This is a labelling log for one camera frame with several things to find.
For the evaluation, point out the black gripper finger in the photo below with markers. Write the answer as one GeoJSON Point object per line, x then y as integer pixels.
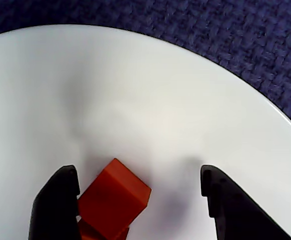
{"type": "Point", "coordinates": [55, 212]}
{"type": "Point", "coordinates": [230, 212]}

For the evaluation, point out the small red cube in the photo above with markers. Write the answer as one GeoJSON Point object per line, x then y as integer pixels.
{"type": "Point", "coordinates": [90, 234]}
{"type": "Point", "coordinates": [115, 192]}

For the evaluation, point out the white round plate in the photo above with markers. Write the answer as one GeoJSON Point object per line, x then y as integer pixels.
{"type": "Point", "coordinates": [148, 100]}

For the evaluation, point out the blue woven cloth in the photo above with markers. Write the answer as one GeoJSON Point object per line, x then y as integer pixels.
{"type": "Point", "coordinates": [210, 30]}

